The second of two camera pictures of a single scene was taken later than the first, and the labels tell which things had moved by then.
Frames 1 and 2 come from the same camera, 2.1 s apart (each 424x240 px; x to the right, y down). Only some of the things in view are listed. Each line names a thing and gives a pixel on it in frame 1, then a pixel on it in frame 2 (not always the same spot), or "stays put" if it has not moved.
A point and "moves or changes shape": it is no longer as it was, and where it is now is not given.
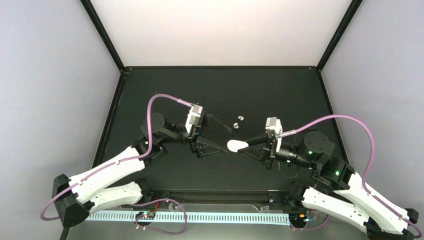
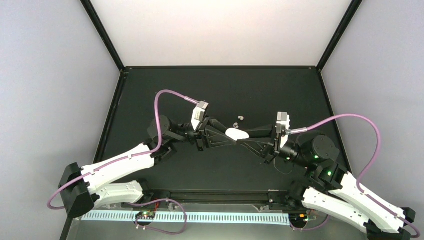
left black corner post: [98, 25] stays put
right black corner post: [351, 10] stays put
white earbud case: [234, 145] moves or changes shape
